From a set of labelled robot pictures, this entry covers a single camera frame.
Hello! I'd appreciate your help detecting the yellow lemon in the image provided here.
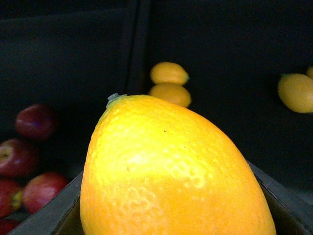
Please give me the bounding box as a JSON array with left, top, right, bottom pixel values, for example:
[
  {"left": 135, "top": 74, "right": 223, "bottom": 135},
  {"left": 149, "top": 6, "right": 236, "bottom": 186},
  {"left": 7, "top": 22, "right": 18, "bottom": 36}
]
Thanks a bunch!
[
  {"left": 80, "top": 94, "right": 276, "bottom": 235},
  {"left": 149, "top": 83, "right": 192, "bottom": 108},
  {"left": 277, "top": 73, "right": 313, "bottom": 114},
  {"left": 150, "top": 62, "right": 189, "bottom": 86}
]

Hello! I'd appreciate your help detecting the red apple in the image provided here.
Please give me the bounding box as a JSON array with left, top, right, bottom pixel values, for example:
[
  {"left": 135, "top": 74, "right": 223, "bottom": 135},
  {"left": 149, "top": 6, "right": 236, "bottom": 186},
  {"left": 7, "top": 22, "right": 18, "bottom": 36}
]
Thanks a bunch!
[
  {"left": 15, "top": 104, "right": 59, "bottom": 141},
  {"left": 22, "top": 171, "right": 69, "bottom": 214},
  {"left": 0, "top": 139, "right": 39, "bottom": 178}
]

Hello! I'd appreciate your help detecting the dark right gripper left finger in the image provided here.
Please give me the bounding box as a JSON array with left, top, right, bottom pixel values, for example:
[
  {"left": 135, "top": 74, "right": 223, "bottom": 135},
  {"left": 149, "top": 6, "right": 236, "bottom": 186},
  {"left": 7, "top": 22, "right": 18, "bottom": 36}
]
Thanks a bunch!
[{"left": 10, "top": 173, "right": 83, "bottom": 235}]

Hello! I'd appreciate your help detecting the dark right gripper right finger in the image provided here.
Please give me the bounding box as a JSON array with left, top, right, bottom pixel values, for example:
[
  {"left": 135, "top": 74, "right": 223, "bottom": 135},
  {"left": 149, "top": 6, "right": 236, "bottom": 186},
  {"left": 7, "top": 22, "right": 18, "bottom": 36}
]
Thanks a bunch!
[{"left": 248, "top": 162, "right": 313, "bottom": 235}]

